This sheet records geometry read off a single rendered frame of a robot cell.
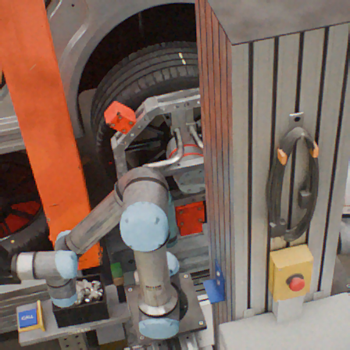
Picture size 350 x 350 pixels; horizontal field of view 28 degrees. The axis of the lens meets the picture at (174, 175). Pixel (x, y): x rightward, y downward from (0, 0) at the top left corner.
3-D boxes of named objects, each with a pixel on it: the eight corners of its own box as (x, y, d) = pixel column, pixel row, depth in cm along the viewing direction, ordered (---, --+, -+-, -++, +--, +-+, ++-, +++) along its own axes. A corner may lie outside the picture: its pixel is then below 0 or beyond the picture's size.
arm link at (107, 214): (143, 141, 181) (45, 236, 208) (141, 169, 173) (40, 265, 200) (177, 161, 186) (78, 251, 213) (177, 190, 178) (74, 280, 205)
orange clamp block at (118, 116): (133, 109, 258) (114, 99, 253) (137, 123, 253) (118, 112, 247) (122, 123, 261) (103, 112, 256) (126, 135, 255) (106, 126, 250)
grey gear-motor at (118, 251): (138, 224, 350) (130, 174, 325) (156, 289, 320) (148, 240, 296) (103, 232, 348) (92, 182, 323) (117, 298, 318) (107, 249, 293)
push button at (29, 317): (37, 311, 270) (35, 308, 269) (38, 326, 265) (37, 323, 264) (19, 315, 269) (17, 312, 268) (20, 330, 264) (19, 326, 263)
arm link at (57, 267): (76, 286, 189) (71, 266, 183) (37, 287, 189) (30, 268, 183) (80, 263, 194) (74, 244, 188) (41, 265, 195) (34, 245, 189)
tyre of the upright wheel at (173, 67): (273, 73, 293) (141, 13, 259) (291, 107, 276) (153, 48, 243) (188, 181, 325) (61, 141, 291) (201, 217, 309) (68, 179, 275)
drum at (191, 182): (199, 155, 280) (198, 128, 270) (213, 191, 265) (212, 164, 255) (165, 162, 278) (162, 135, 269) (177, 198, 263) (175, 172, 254)
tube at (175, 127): (180, 131, 261) (178, 108, 254) (192, 165, 247) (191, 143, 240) (134, 141, 259) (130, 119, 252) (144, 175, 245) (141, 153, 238)
